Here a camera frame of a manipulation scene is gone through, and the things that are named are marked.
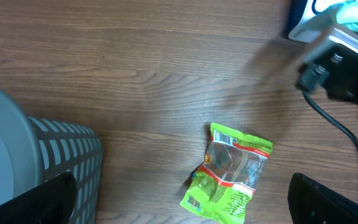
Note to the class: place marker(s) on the teal snack packet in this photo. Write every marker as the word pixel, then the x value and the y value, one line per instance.
pixel 343 13

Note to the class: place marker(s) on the white barcode scanner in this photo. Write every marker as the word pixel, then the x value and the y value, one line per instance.
pixel 307 20

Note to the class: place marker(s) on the green snack bag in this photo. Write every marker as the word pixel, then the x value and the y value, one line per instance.
pixel 226 181

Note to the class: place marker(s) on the grey plastic shopping basket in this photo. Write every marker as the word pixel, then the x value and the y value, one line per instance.
pixel 35 150

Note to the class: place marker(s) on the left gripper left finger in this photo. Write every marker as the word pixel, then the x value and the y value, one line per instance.
pixel 51 202

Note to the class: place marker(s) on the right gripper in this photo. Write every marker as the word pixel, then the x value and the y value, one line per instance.
pixel 342 82

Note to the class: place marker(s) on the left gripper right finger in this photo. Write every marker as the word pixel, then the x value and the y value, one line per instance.
pixel 313 203

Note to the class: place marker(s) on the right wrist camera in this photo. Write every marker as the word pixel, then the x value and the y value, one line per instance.
pixel 325 56

